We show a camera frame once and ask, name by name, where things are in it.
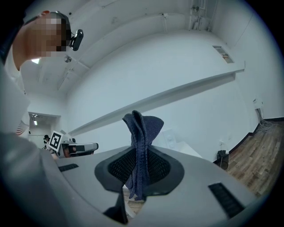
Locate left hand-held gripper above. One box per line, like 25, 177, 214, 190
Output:
48, 131, 99, 159

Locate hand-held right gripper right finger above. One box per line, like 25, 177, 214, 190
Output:
130, 145, 257, 227

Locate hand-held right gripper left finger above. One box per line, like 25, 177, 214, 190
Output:
0, 132, 134, 227

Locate dark blue cloth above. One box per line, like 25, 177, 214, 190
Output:
122, 110, 165, 201

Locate white table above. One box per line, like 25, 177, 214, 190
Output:
175, 141, 203, 159

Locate white shirt with striped print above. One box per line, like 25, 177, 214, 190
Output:
0, 51, 31, 137

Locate person's head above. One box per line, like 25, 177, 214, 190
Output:
12, 10, 72, 71

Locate white ceiling pipes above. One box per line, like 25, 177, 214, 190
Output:
189, 0, 214, 32

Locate long white wall ledge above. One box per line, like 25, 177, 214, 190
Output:
67, 67, 245, 136

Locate bundle of wall cables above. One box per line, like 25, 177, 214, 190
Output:
254, 106, 277, 135

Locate black head camera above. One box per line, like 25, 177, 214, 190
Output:
68, 29, 84, 52

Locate white wall outlet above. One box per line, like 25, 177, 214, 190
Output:
252, 98, 264, 110

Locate wall notice sheet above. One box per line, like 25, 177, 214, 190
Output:
212, 45, 234, 64

